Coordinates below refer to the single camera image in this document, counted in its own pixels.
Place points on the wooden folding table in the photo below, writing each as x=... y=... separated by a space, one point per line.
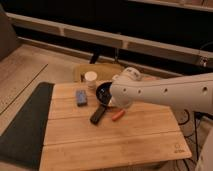
x=147 y=133

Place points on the white cup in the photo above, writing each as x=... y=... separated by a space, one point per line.
x=90 y=79

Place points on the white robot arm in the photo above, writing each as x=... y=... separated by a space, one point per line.
x=190 y=92

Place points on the dark floor mat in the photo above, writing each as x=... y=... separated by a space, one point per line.
x=22 y=141

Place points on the black frying pan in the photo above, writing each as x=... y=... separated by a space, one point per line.
x=103 y=96

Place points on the blue sponge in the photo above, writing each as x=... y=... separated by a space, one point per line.
x=81 y=97

